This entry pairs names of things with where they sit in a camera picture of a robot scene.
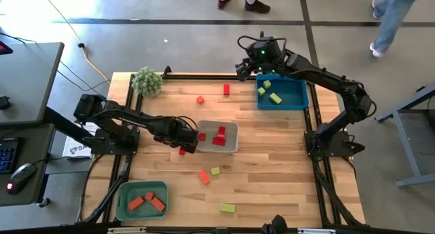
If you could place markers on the black desk caster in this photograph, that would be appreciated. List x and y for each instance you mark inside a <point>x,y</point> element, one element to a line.
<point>44,202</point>

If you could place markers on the long red block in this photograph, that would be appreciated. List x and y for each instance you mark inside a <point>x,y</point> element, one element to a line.
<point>182,152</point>

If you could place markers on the red rectangular block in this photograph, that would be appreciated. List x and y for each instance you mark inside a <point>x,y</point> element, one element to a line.
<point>218,141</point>
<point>221,130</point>
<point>226,89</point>

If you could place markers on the black device with red light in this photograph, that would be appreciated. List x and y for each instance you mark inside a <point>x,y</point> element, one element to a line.
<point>4,48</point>

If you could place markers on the green cube block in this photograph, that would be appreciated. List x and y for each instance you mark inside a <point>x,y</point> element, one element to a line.
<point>261,91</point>
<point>267,84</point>

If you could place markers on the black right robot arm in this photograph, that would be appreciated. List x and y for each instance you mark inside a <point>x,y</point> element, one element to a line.
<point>323,77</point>

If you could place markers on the backlit black keyboard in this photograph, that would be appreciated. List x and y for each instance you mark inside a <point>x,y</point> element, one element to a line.
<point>7,157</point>

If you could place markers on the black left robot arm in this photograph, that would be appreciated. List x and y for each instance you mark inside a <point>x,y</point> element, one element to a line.
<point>136,118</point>

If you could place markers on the red cube block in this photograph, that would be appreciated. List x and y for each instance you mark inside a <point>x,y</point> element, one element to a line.
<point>202,136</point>

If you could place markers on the dark desk top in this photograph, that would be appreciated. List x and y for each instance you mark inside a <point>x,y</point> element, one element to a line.
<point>34,149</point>

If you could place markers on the light grey plastic bin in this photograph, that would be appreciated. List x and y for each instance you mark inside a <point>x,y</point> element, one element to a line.
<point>231,142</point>

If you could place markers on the green potted plant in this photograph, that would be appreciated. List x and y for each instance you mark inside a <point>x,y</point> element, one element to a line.
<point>147,81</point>

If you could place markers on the blue plastic bin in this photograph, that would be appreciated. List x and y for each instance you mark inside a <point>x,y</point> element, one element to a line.
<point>292,91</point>

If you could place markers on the black computer mouse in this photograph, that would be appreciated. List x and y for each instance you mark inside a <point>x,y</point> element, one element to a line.
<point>22,176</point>

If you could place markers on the grey metal table frame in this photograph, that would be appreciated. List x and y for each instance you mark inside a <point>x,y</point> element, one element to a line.
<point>408,147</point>

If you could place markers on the black diagonal strut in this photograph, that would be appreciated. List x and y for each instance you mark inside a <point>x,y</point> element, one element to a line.
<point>64,125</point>

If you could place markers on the small black desk device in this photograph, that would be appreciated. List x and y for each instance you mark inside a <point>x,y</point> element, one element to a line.
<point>4,103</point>

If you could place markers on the black aluminium table frame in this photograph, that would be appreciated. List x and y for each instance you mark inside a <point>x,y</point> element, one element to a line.
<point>204,77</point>

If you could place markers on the green rectangular block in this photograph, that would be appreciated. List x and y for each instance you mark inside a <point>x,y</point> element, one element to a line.
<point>275,98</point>
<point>227,207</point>

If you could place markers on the grey desk top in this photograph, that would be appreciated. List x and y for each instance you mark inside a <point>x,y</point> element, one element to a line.
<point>30,84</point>

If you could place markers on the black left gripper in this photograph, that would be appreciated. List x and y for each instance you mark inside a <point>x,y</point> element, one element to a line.
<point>183,133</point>

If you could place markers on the white printed sheet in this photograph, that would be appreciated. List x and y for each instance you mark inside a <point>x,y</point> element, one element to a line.
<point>73,149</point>

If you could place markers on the small orange block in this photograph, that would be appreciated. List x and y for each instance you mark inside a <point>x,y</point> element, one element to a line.
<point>149,195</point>
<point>200,99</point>

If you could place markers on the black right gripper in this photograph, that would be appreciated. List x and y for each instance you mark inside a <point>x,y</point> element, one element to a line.
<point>261,65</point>

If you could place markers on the orange rectangular block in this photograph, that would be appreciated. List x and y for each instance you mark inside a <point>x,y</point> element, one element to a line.
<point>204,177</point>
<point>136,203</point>
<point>158,203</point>

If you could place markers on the teal plastic bin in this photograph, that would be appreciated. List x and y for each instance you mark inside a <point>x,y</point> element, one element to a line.
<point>142,188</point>

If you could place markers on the yellow-green bowl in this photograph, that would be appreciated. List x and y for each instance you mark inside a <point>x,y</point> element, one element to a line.
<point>215,171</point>

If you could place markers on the person's black shoes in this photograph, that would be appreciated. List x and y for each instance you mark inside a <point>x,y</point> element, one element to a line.
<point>257,6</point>

